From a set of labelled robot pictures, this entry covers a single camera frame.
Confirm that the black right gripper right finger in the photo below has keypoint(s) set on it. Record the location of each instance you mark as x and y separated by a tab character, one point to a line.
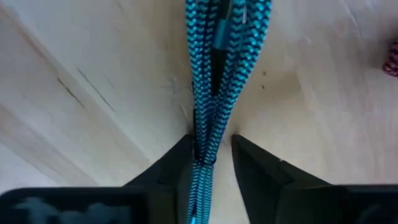
273	193

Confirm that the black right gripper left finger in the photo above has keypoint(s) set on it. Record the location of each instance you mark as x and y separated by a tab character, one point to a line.
168	186

